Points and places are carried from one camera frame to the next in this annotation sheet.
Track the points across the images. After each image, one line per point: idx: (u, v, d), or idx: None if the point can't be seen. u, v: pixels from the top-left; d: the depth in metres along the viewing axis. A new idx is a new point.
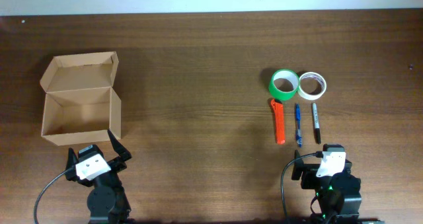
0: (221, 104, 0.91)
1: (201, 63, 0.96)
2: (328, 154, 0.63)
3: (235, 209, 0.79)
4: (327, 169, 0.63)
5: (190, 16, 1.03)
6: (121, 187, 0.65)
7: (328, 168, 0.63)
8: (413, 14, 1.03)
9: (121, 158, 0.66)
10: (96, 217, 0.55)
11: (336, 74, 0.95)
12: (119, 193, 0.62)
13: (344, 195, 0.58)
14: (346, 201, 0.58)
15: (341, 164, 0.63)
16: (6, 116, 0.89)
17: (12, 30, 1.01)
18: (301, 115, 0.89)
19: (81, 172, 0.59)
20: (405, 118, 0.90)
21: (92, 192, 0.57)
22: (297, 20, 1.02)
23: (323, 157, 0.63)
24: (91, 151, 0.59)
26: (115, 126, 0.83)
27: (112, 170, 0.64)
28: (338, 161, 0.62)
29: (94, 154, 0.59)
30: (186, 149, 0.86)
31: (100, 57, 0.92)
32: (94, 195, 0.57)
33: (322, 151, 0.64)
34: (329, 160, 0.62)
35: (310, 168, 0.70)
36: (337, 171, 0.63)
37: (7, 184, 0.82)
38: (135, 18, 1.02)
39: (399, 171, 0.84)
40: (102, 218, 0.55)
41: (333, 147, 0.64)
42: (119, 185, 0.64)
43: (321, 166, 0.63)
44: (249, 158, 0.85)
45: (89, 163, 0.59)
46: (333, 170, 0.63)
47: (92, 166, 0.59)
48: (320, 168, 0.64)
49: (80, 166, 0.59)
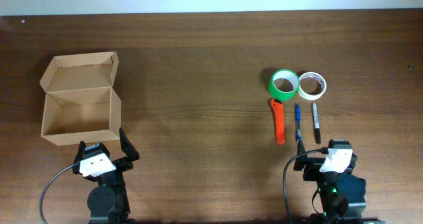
0: (221, 104, 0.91)
1: (201, 63, 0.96)
2: (334, 152, 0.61)
3: (235, 209, 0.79)
4: (332, 166, 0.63)
5: (190, 16, 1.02)
6: (123, 186, 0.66)
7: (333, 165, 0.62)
8: (413, 14, 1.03)
9: (127, 159, 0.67)
10: (97, 218, 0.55)
11: (336, 74, 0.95)
12: (119, 192, 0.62)
13: (347, 200, 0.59)
14: (350, 205, 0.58)
15: (347, 160, 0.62)
16: (6, 116, 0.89)
17: (13, 29, 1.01)
18: (301, 115, 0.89)
19: (85, 169, 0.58)
20: (405, 119, 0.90)
21: (92, 192, 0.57)
22: (296, 21, 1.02)
23: (329, 154, 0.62)
24: (97, 150, 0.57)
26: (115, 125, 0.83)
27: (117, 170, 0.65)
28: (344, 158, 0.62)
29: (98, 154, 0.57)
30: (186, 149, 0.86)
31: (100, 57, 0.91)
32: (94, 195, 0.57)
33: (328, 148, 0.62)
34: (334, 158, 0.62)
35: (314, 163, 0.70)
36: (342, 167, 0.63)
37: (6, 184, 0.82)
38: (135, 18, 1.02)
39: (399, 171, 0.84)
40: (102, 218, 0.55)
41: (339, 143, 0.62)
42: (121, 184, 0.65)
43: (327, 163, 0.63)
44: (249, 158, 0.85)
45: (94, 161, 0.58)
46: (338, 166, 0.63)
47: (96, 165, 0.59)
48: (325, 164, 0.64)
49: (84, 164, 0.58)
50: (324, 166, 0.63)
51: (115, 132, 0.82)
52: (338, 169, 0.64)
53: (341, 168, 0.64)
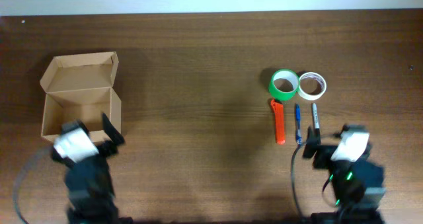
0: (221, 104, 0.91)
1: (201, 63, 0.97)
2: (349, 136, 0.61)
3: (235, 209, 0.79)
4: (345, 152, 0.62)
5: (190, 16, 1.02)
6: (108, 172, 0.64)
7: (347, 150, 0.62)
8: (413, 14, 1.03)
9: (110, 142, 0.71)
10: (74, 195, 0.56)
11: (336, 74, 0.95)
12: (102, 173, 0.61)
13: (365, 186, 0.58)
14: (367, 192, 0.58)
15: (362, 146, 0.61)
16: (6, 116, 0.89)
17: (12, 30, 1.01)
18: (301, 115, 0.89)
19: (63, 149, 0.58)
20: (405, 119, 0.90)
21: (69, 171, 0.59)
22: (296, 21, 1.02)
23: (344, 138, 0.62)
24: (75, 127, 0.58)
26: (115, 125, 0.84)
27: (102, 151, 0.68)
28: (359, 143, 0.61)
29: (77, 130, 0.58)
30: (186, 149, 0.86)
31: (100, 57, 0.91)
32: (72, 173, 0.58)
33: (343, 131, 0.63)
34: (349, 142, 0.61)
35: (325, 150, 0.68)
36: (357, 154, 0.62)
37: (6, 184, 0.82)
38: (135, 18, 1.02)
39: (399, 171, 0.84)
40: (79, 195, 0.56)
41: (354, 128, 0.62)
42: (106, 168, 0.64)
43: (341, 148, 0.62)
44: (249, 158, 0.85)
45: (73, 140, 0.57)
46: (352, 154, 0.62)
47: (75, 145, 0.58)
48: (338, 150, 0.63)
49: (62, 143, 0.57)
50: (338, 151, 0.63)
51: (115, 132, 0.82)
52: (351, 158, 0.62)
53: (354, 158, 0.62)
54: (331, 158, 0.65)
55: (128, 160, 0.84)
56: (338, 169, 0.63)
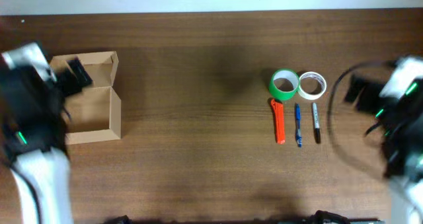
0: (221, 103, 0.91)
1: (201, 63, 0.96)
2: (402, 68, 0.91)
3: (235, 209, 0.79)
4: (398, 82, 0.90)
5: (190, 16, 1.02)
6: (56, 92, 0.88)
7: (400, 78, 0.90)
8: (414, 13, 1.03)
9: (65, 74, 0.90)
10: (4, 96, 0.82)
11: (336, 74, 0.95)
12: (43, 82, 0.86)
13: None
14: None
15: (411, 76, 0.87)
16: None
17: (12, 29, 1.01)
18: (301, 115, 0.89)
19: None
20: None
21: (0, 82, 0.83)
22: (297, 20, 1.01)
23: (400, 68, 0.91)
24: None
26: (115, 124, 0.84)
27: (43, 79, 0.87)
28: (410, 74, 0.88)
29: None
30: (186, 149, 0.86)
31: (99, 57, 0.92)
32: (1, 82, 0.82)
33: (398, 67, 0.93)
34: (402, 74, 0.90)
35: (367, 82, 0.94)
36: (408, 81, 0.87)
37: (6, 184, 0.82)
38: (134, 17, 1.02)
39: (400, 171, 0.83)
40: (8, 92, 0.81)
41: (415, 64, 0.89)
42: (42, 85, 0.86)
43: (396, 77, 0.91)
44: (249, 158, 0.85)
45: None
46: (403, 84, 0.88)
47: None
48: (393, 80, 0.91)
49: None
50: (393, 79, 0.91)
51: (115, 131, 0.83)
52: (402, 88, 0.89)
53: (404, 88, 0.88)
54: (382, 93, 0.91)
55: (128, 160, 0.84)
56: (386, 102, 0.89)
